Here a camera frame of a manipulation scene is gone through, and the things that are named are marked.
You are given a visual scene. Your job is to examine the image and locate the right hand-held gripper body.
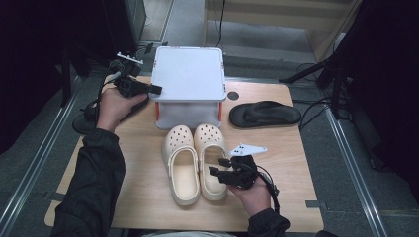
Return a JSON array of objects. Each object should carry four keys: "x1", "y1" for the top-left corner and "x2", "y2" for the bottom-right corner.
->
[{"x1": 216, "y1": 142, "x2": 269, "y2": 191}]

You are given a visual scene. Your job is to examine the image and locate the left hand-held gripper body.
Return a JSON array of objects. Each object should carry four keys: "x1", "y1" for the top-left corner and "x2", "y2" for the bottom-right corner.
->
[{"x1": 108, "y1": 51, "x2": 148, "y2": 99}]

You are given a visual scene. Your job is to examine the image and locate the cream clog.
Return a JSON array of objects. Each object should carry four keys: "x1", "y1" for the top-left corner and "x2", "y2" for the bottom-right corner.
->
[
  {"x1": 161, "y1": 124, "x2": 202, "y2": 207},
  {"x1": 193, "y1": 122, "x2": 229, "y2": 201}
]

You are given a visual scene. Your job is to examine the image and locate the black flip-flop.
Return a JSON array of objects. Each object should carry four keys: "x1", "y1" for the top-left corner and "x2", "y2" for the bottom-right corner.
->
[
  {"x1": 228, "y1": 100, "x2": 302, "y2": 129},
  {"x1": 71, "y1": 95, "x2": 151, "y2": 136}
]

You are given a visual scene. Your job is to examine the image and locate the person's right hand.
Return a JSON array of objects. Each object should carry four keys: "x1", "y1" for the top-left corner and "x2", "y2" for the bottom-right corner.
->
[{"x1": 226, "y1": 176, "x2": 272, "y2": 218}]

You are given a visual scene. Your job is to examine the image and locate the person's left hand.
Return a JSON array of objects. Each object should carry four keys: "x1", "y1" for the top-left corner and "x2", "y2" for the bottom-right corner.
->
[{"x1": 96, "y1": 87, "x2": 149, "y2": 134}]

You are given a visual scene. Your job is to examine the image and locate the black metal stand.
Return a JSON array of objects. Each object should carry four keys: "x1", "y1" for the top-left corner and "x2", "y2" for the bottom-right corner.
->
[{"x1": 60, "y1": 45, "x2": 117, "y2": 107}]

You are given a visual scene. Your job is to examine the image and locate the dark cabinet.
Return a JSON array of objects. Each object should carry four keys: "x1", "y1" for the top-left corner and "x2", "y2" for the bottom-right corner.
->
[{"x1": 102, "y1": 0, "x2": 147, "y2": 57}]

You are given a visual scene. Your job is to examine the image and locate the black rounded object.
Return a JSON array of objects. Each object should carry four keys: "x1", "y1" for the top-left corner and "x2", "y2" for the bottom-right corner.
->
[{"x1": 315, "y1": 229, "x2": 340, "y2": 237}]

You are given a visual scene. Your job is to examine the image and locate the black curtain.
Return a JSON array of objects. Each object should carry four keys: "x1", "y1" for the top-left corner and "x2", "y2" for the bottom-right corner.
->
[
  {"x1": 342, "y1": 0, "x2": 419, "y2": 198},
  {"x1": 0, "y1": 0, "x2": 110, "y2": 154}
]

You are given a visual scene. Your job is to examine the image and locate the black tripod stand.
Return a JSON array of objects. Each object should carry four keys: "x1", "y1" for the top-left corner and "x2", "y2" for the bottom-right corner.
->
[{"x1": 279, "y1": 48, "x2": 350, "y2": 119}]

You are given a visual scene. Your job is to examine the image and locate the beige wooden step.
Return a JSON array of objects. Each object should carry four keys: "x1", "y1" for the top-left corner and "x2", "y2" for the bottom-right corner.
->
[{"x1": 203, "y1": 0, "x2": 364, "y2": 62}]

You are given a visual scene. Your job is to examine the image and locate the left hand-held gripper cable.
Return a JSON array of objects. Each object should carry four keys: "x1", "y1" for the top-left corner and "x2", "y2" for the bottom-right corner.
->
[{"x1": 93, "y1": 65, "x2": 123, "y2": 121}]

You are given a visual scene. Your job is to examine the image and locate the hand-held gripper cable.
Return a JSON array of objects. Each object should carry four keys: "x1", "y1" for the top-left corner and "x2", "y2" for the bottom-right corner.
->
[
  {"x1": 93, "y1": 65, "x2": 123, "y2": 121},
  {"x1": 255, "y1": 164, "x2": 281, "y2": 215}
]

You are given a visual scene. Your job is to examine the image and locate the right hand-held gripper cable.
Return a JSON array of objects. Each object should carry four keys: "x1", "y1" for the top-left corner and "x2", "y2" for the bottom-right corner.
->
[{"x1": 255, "y1": 164, "x2": 281, "y2": 215}]

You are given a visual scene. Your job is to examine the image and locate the black floor cables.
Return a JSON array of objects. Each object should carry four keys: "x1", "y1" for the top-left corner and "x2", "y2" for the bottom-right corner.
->
[{"x1": 291, "y1": 62, "x2": 334, "y2": 131}]

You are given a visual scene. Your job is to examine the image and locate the black hanging cable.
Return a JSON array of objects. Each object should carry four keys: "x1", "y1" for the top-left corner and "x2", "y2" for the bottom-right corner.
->
[{"x1": 215, "y1": 0, "x2": 227, "y2": 48}]

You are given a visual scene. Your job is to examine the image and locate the metal floor rail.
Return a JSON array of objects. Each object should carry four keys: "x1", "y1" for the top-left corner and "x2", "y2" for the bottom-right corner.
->
[
  {"x1": 0, "y1": 75, "x2": 83, "y2": 231},
  {"x1": 322, "y1": 107, "x2": 388, "y2": 237}
]

